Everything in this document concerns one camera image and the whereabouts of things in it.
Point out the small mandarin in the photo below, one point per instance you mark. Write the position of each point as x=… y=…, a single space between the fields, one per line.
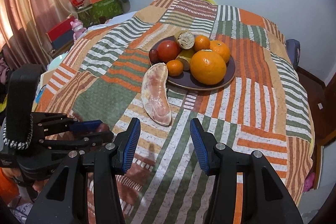
x=201 y=43
x=175 y=68

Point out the pink toy figure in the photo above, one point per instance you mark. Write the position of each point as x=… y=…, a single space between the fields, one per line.
x=77 y=28

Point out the red tomato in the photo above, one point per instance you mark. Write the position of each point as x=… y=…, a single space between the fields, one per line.
x=168 y=50

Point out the red box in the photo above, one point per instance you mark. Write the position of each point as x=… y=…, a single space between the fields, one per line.
x=61 y=34

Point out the large orange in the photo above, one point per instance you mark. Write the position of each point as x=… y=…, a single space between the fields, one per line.
x=208 y=67

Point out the pink pomelo segment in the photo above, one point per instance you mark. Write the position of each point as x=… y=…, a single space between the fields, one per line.
x=154 y=95

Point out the pink striped curtain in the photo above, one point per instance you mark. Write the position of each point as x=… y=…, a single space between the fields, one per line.
x=24 y=27

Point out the yellow banana piece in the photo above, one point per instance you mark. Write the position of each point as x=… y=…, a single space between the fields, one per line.
x=185 y=57
x=185 y=39

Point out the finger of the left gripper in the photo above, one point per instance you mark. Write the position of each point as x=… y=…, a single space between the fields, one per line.
x=84 y=142
x=77 y=127

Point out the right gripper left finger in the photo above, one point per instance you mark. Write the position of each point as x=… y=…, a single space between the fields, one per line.
x=64 y=199

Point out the dark purple plate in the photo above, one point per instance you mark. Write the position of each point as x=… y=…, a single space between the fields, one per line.
x=187 y=81

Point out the left hand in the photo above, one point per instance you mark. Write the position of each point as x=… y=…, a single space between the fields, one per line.
x=16 y=173

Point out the green patterned box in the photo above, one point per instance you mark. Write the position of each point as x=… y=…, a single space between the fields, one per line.
x=99 y=12

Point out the blue backpack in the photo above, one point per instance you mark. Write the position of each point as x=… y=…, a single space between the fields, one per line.
x=294 y=51

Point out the striped patchwork bedspread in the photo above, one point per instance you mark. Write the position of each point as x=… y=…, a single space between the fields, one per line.
x=264 y=108

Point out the dark red plum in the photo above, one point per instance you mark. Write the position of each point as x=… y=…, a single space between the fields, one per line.
x=154 y=56
x=102 y=128

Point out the medium orange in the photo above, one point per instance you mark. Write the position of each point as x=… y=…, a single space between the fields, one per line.
x=220 y=48

